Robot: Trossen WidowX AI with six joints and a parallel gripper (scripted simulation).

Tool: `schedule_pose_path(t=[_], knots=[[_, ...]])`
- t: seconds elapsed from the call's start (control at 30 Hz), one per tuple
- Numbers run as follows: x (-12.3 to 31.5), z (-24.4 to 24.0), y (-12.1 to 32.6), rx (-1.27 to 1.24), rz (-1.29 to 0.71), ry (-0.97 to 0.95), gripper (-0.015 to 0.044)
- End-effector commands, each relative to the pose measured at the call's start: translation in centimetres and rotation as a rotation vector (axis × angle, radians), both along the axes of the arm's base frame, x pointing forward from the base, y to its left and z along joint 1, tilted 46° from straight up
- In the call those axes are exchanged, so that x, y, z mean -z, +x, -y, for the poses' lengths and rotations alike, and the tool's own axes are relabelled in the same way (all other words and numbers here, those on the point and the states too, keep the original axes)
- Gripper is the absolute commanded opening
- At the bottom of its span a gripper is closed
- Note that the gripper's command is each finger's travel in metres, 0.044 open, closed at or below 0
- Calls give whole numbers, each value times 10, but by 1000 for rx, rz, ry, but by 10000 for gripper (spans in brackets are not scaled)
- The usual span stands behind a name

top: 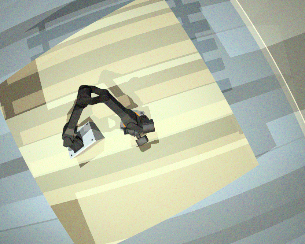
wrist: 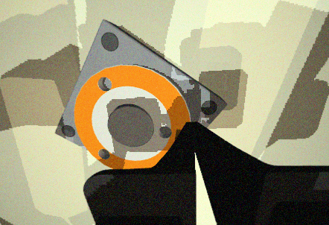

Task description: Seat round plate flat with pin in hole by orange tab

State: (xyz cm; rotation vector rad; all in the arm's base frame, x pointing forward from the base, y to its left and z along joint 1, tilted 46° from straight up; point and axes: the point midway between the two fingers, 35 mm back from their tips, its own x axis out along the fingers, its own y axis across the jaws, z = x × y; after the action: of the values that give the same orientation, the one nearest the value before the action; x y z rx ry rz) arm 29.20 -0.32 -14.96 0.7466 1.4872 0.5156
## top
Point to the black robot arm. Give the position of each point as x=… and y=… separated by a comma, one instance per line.
x=133, y=123

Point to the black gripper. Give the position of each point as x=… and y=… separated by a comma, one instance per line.
x=141, y=140

